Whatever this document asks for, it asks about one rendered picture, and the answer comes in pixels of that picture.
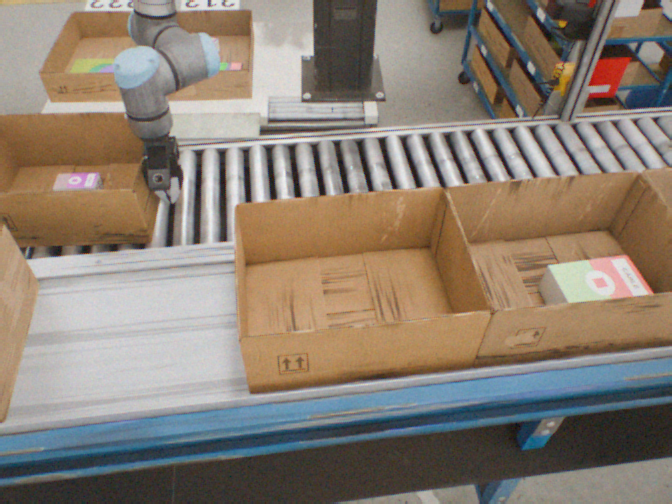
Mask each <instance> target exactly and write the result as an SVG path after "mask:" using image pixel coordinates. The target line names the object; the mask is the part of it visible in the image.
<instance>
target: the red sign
mask: <svg viewBox="0 0 672 504"><path fill-rule="evenodd" d="M629 60H630V58H616V59H600V60H598V61H597V63H596V66H595V69H594V71H593V74H592V76H591V79H590V82H589V84H588V87H587V89H591V90H590V93H589V95H588V98H587V99H591V98H606V97H614V95H615V93H616V91H617V88H618V86H619V84H620V81H621V79H622V77H623V74H624V72H625V70H626V67H627V65H628V63H629Z"/></svg>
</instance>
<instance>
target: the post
mask: <svg viewBox="0 0 672 504"><path fill-rule="evenodd" d="M620 1H621V0H598V2H597V5H596V8H595V11H594V14H593V16H592V17H593V18H594V21H593V24H592V27H591V29H590V32H589V35H588V38H587V40H584V42H583V45H582V47H581V50H580V53H579V56H578V59H577V61H576V64H575V67H574V70H573V73H572V75H571V78H570V81H569V84H568V87H567V90H566V92H565V95H564V96H560V95H561V92H560V91H553V92H552V93H551V96H550V97H549V100H548V103H547V106H546V109H545V112H544V115H543V116H553V115H558V117H559V118H560V120H561V121H562V122H567V121H568V120H569V121H570V122H574V121H575V118H576V115H577V114H581V113H582V111H583V108H584V106H585V103H586V101H587V98H588V95H589V93H590V90H591V89H587V87H588V84H589V82H590V79H591V76H592V74H593V71H594V69H595V66H596V63H597V61H598V58H599V56H600V53H601V50H602V48H603V45H604V43H605V40H606V37H607V35H608V32H609V30H610V27H611V24H612V22H613V19H614V17H615V14H616V11H617V9H618V6H619V4H620Z"/></svg>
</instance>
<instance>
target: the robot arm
mask: <svg viewBox="0 0 672 504"><path fill-rule="evenodd" d="M133 1H134V2H133V11H132V12H131V14H130V16H129V18H128V32H129V34H130V36H131V38H132V39H133V41H134V42H135V43H136V44H137V47H135V48H129V49H126V50H124V51H123V52H121V53H120V54H119V55H118V56H117V57H116V58H115V60H114V62H113V70H114V74H115V82H116V84H117V85H118V88H119V91H120V95H121V98H122V101H123V104H124V108H125V111H126V114H125V119H128V120H129V124H130V127H131V130H132V132H133V133H134V134H135V135H136V136H138V138H139V139H140V140H141V141H143V142H144V148H143V157H144V159H143V160H142V165H144V167H142V168H143V170H142V172H143V176H144V179H145V182H146V185H147V186H148V187H149V188H150V189H151V190H152V191H153V192H155V194H156V195H157V196H159V197H160V198H161V199H163V200H164V201H166V202H167V203H169V204H174V203H175V201H176V200H177V198H178V196H179V194H180V190H181V188H182V185H183V181H184V171H183V169H182V168H181V165H178V162H177V158H176V153H177V157H178V159H179V157H180V152H179V148H178V144H177V139H176V136H169V134H170V130H171V129H172V127H173V119H172V115H171V110H170V106H169V102H168V97H167V96H168V95H171V94H173V93H175V92H177V91H180V90H182V89H184V88H187V87H189V86H192V85H194V84H196V83H199V82H201V81H203V80H206V79H207V80H208V79H209V78H210V77H212V76H214V75H216V74H217V73H218V72H219V70H220V58H219V54H218V51H217V48H216V46H215V44H214V42H213V40H212V39H211V38H210V37H209V35H207V34H206V33H197V34H196V35H194V36H192V35H191V34H189V33H188V32H187V31H186V30H184V29H183V28H182V27H180V26H179V25H178V24H177V9H176V4H175V0H133ZM171 139H174V141H170V140H171ZM167 190H170V192H169V194H170V196H169V195H168V194H167Z"/></svg>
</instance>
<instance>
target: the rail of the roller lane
mask: <svg viewBox="0 0 672 504"><path fill-rule="evenodd" d="M665 115H668V116H671V117H672V107H665V108H651V109H637V110H623V111H609V112H595V113H581V114H577V115H576V118H575V121H574V122H570V121H569V120H568V121H567V122H562V121H561V120H560V118H559V117H558V115H553V116H539V117H534V119H532V117H525V118H511V119H497V120H483V121H469V122H455V123H441V124H427V125H420V126H415V127H408V126H399V127H385V128H371V129H357V130H343V131H329V132H315V133H301V134H287V135H273V136H259V137H258V138H231V139H217V140H203V141H189V142H177V144H178V148H179V152H180V153H181V152H182V151H185V150H189V151H192V152H194V153H195V154H196V156H197V170H202V154H203V152H204V151H205V150H206V149H215V150H217V151H218V152H219V154H220V169H223V168H226V151H227V150H228V149H229V148H231V147H238V148H240V149H241V150H242V151H243V156H244V167H249V150H250V148H251V147H252V146H255V145H260V146H263V147H264V148H265V150H266V154H267V165H273V160H272V148H273V146H274V145H276V144H279V143H282V144H285V145H286V146H287V147H288V148H289V153H290V160H291V163H296V158H295V151H294V149H295V146H296V145H297V144H298V143H300V142H307V143H309V144H310V145H311V147H312V152H313V158H314V161H319V157H318V151H317V146H318V144H319V143H320V142H321V141H323V140H329V141H331V142H332V143H333V144H334V148H335V152H336V157H337V160H341V159H342V157H341V152H340V147H339V146H340V143H341V142H342V141H343V140H344V139H349V138H350V139H353V140H354V141H355V142H356V144H357V148H358V152H359V156H360V158H365V157H364V153H363V149H362V142H363V140H364V139H366V138H368V137H374V138H376V139H377V140H378V142H379V145H380V149H381V152H382V155H383V156H387V154H386V150H385V147H384V141H385V139H386V138H387V137H388V136H391V135H395V136H398V137H399V138H400V140H401V143H402V146H403V149H404V152H405V155H406V154H409V152H408V149H407V146H406V139H407V137H408V136H409V135H411V134H419V135H420V136H421V137H422V139H423V141H424V144H425V147H426V149H427V152H428V153H431V150H430V148H429V145H428V142H427V139H428V137H429V135H431V134H432V133H434V132H440V133H442V134H443V135H444V138H445V140H446V143H447V145H448V147H449V150H450V151H453V149H452V147H451V145H450V142H449V136H450V135H451V134H452V133H453V132H454V131H458V130H460V131H463V132H464V133H465V135H466V137H467V139H468V141H469V143H470V146H471V148H472V149H475V148H474V146H473V144H472V142H471V140H470V136H471V134H472V132H474V131H475V130H477V129H483V130H485V131H486V132H487V134H488V136H489V138H490V140H491V142H492V144H493V146H494V148H496V146H495V144H494V142H493V140H492V138H491V136H492V133H493V131H494V130H495V129H497V128H500V127H503V128H506V129H507V130H508V132H509V134H510V136H511V138H512V140H513V141H514V143H515V145H516V146H517V144H516V142H515V140H514V138H513V136H512V134H513V131H514V130H515V129H516V128H517V127H519V126H526V127H528V129H529V130H530V132H531V134H532V135H533V132H534V130H535V128H536V127H538V126H539V125H542V124H546V125H548V126H549V127H550V129H551V130H552V132H553V133H554V130H555V128H556V127H557V126H558V125H559V124H561V123H568V124H569V125H570V126H571V127H572V129H573V130H574V132H575V127H576V126H577V125H578V124H579V123H581V122H583V121H587V122H590V123H591V125H592V126H593V128H594V129H595V127H596V125H597V124H598V123H599V122H600V121H602V120H609V121H611V122H612V124H613V125H614V126H616V124H617V123H618V122H619V121H620V120H622V119H625V118H628V119H631V121H632V122H633V123H634V124H636V123H637V121H638V120H640V119H641V118H643V117H650V118H651V119H652V120H653V121H654V122H655V123H656V121H657V120H658V119H659V118H660V117H662V116H665ZM533 137H534V135H533ZM534 139H535V137H534ZM535 141H536V139H535ZM536 142H537V141H536ZM537 144H538V142H537Z"/></svg>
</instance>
